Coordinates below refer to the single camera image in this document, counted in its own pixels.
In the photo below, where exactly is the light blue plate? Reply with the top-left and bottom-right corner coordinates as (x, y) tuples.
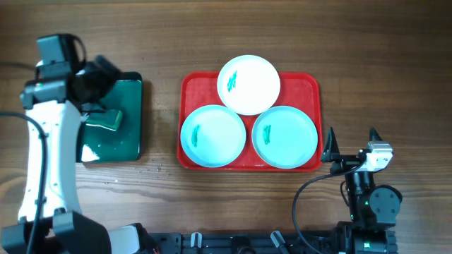
(251, 106), (319, 169)
(179, 104), (246, 168)

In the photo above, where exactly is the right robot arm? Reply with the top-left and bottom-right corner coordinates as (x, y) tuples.
(321, 128), (403, 254)

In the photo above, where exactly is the red plastic serving tray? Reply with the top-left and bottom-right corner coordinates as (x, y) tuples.
(178, 71), (323, 172)

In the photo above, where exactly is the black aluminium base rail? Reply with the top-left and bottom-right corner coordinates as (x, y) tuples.
(149, 231), (350, 254)

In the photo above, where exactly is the white round plate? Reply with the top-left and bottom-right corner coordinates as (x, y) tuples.
(217, 55), (281, 116)

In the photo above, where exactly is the black tray with green water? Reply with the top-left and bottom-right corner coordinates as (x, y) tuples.
(76, 72), (143, 162)

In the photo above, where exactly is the green dish sponge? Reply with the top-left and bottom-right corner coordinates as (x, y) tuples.
(85, 109), (124, 131)

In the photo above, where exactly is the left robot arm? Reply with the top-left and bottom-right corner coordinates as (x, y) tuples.
(1, 56), (153, 253)

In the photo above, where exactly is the light blue plate left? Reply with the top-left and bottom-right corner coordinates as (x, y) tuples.
(179, 104), (246, 168)

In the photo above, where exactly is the light blue plate right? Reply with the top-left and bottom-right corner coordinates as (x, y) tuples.
(251, 106), (319, 169)

